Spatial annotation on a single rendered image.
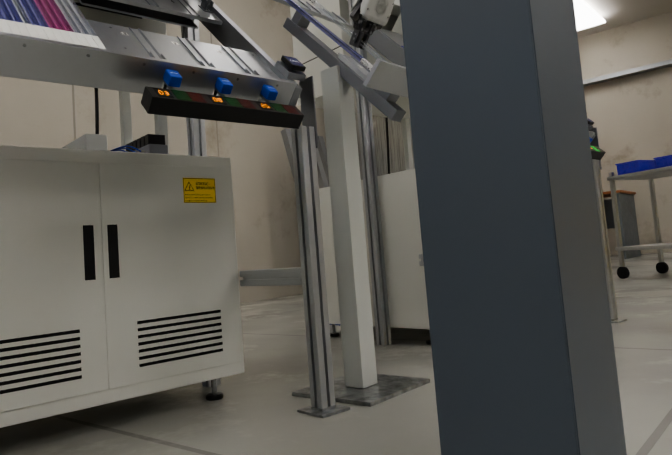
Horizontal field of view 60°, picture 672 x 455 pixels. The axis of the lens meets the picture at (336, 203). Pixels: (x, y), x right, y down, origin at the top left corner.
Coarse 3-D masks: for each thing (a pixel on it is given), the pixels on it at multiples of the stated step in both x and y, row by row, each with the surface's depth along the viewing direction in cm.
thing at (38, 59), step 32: (0, 32) 92; (0, 64) 95; (32, 64) 97; (64, 64) 100; (96, 64) 103; (128, 64) 106; (160, 64) 110; (192, 64) 114; (256, 96) 127; (288, 96) 131
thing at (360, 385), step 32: (352, 96) 154; (352, 128) 153; (352, 160) 151; (352, 192) 150; (352, 224) 148; (352, 256) 147; (352, 288) 146; (352, 320) 146; (352, 352) 146; (352, 384) 146; (384, 384) 147; (416, 384) 145
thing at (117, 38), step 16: (96, 32) 114; (112, 32) 117; (128, 32) 121; (144, 32) 124; (112, 48) 111; (128, 48) 114; (144, 48) 117; (160, 48) 121; (176, 48) 124; (192, 48) 128; (208, 48) 133; (224, 48) 136; (208, 64) 124; (224, 64) 128; (240, 64) 132; (256, 64) 137
